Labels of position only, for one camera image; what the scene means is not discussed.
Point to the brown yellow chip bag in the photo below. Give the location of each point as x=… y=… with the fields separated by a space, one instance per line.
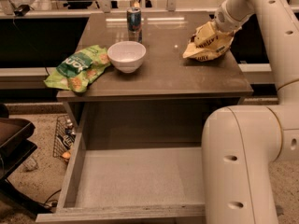
x=208 y=43

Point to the wire basket with items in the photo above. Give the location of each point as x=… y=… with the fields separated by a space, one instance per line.
x=64 y=138

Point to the blue drink can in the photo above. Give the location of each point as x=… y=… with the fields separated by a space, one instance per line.
x=134 y=24

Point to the grey cabinet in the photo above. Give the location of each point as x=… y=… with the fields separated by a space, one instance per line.
x=155 y=62

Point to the green chip bag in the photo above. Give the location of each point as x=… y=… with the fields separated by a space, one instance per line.
x=79 y=70

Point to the dark chair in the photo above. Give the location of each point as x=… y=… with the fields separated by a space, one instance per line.
x=15 y=146

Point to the white bowl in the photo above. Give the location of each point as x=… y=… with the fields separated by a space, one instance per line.
x=127 y=56

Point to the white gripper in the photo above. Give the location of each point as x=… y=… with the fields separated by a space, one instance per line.
x=222 y=20

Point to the open top drawer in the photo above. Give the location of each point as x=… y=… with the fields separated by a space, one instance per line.
x=135 y=162

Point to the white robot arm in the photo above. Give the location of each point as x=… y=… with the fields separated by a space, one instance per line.
x=239 y=141

